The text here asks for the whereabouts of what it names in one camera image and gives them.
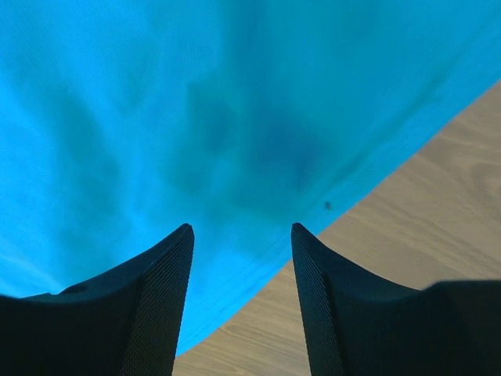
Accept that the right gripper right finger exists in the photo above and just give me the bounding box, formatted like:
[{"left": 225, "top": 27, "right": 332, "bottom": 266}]
[{"left": 291, "top": 223, "right": 500, "bottom": 376}]

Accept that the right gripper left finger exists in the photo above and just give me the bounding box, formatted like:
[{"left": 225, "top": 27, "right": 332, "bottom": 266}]
[{"left": 1, "top": 224, "right": 194, "bottom": 376}]

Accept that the teal t shirt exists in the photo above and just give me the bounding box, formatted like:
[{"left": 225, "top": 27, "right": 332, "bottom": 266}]
[{"left": 1, "top": 0, "right": 500, "bottom": 353}]

